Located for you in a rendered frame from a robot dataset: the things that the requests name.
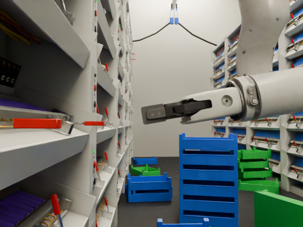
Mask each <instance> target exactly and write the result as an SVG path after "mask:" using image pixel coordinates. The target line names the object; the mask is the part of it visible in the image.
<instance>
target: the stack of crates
mask: <svg viewBox="0 0 303 227"><path fill-rule="evenodd" d="M205 150H230V151H205ZM203 218H208V219H209V226H211V227H239V199H238V135H234V134H233V133H230V137H185V133H182V134H179V223H180V224H187V223H203Z"/></svg>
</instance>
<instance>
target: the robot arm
mask: <svg viewBox="0 0 303 227"><path fill-rule="evenodd" d="M238 3H239V9H240V14H241V30H240V34H239V39H238V44H237V50H236V73H237V77H236V78H233V79H232V80H231V81H228V82H227V83H226V85H225V88H224V89H218V90H212V91H206V92H201V93H197V94H193V95H188V96H185V97H183V98H181V99H179V100H178V101H177V102H174V103H169V104H155V105H150V106H144V107H142V108H141V113H142V120H143V124H145V125H147V124H152V123H159V122H164V121H166V120H167V119H173V118H180V117H183V118H182V121H180V123H181V124H191V123H198V122H204V121H209V120H215V119H220V118H226V117H229V116H230V117H231V119H232V120H234V121H237V120H238V121H239V122H246V121H251V120H257V119H262V118H269V117H274V116H280V115H285V114H292V113H297V112H302V111H303V67H297V68H290V69H284V70H279V71H272V63H273V55H274V50H275V46H276V44H277V41H278V39H279V37H280V35H281V33H282V31H283V29H284V27H285V26H286V24H287V22H288V19H289V16H290V4H289V0H238Z"/></svg>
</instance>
